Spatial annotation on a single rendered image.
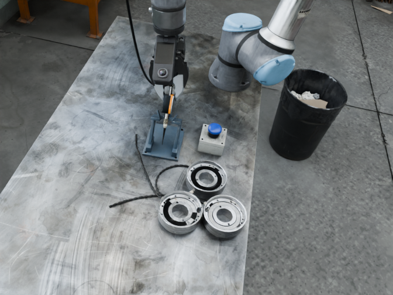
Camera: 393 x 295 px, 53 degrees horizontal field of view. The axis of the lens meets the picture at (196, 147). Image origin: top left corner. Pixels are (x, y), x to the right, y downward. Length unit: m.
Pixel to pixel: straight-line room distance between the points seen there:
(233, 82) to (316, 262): 1.02
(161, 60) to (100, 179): 0.35
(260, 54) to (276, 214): 1.08
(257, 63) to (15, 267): 0.80
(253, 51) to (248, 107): 0.20
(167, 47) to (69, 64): 1.90
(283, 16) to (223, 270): 0.68
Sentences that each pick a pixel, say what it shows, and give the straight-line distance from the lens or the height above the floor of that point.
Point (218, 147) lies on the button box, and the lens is 1.09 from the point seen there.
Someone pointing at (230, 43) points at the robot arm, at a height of 0.97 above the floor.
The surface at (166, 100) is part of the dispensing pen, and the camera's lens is 1.01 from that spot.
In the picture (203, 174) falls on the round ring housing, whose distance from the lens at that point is 1.04.
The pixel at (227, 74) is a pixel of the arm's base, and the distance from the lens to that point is 1.31.
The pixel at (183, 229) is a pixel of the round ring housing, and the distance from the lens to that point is 0.92.
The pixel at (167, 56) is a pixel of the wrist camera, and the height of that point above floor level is 1.11.
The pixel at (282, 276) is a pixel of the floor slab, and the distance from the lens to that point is 1.89.
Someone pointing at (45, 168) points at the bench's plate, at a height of 0.80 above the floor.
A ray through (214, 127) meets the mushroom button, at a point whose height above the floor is 0.87.
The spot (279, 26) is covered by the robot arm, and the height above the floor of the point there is 1.09.
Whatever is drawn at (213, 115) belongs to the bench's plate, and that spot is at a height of 0.80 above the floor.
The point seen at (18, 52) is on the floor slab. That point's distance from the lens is 2.93.
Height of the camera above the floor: 1.61
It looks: 46 degrees down
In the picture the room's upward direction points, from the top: 11 degrees clockwise
